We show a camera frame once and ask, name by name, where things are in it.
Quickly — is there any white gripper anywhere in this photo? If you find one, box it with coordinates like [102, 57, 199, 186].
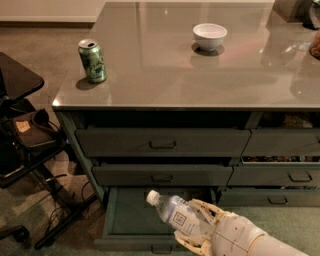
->
[174, 199, 266, 256]

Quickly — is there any blue plastic water bottle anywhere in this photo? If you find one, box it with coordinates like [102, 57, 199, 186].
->
[146, 190, 213, 237]

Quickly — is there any bottom right drawer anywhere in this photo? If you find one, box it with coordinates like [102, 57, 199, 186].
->
[218, 188, 320, 207]

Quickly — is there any middle right drawer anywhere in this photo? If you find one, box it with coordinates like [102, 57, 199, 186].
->
[228, 163, 320, 186]

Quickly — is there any open bottom left drawer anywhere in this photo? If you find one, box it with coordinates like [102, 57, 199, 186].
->
[94, 186, 216, 255]

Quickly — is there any top right drawer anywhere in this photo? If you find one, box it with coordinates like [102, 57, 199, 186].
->
[243, 128, 320, 156]

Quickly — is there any middle left drawer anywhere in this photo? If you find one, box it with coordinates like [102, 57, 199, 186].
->
[92, 164, 232, 186]

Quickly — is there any grey drawer cabinet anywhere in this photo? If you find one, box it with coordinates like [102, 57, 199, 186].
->
[53, 1, 320, 256]

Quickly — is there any top left drawer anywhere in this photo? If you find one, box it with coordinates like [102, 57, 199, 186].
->
[76, 128, 251, 157]

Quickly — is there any brown object counter edge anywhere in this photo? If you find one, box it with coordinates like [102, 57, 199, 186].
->
[309, 31, 320, 59]

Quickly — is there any white ceramic bowl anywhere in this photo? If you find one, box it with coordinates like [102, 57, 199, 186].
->
[193, 23, 227, 51]

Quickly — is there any brown bag with tag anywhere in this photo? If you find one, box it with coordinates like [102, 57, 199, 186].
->
[13, 109, 59, 147]

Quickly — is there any green soda can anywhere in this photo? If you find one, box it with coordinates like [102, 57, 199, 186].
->
[78, 39, 106, 83]

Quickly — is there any black side table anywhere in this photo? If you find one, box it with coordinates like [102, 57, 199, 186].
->
[0, 52, 44, 100]

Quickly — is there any black cart frame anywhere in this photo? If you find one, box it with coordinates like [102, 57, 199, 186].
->
[0, 96, 97, 250]

